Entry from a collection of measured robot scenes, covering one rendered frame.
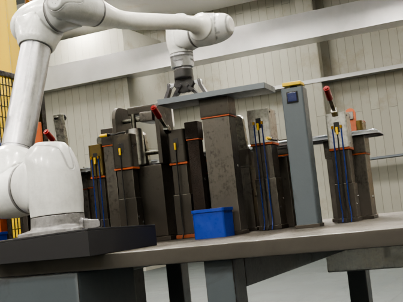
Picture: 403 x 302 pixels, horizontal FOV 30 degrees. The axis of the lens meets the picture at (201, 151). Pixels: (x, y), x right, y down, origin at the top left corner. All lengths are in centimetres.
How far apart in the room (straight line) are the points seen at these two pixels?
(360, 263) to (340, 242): 124
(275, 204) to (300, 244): 79
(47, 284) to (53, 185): 28
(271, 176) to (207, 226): 35
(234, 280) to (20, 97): 97
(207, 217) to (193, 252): 47
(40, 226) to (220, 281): 57
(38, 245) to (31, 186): 24
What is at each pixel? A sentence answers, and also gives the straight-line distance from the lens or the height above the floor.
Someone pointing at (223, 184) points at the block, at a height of 86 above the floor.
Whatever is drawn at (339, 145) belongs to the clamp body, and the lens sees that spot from 250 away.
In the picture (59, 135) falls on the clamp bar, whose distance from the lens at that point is 292.
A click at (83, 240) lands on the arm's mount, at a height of 74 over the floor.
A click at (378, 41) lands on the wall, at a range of 1245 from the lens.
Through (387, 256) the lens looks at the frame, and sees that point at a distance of 295.
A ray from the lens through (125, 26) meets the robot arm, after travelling 265.
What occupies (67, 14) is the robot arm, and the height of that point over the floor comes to 145.
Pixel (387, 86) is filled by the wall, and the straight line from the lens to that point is 1232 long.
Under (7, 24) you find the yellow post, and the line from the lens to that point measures 385.
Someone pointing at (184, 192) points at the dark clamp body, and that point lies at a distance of 261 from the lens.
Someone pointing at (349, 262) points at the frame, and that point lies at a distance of 298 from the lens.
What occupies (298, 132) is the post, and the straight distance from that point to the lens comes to 236.
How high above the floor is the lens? 77
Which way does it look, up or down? 5 degrees up
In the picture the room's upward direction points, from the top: 6 degrees counter-clockwise
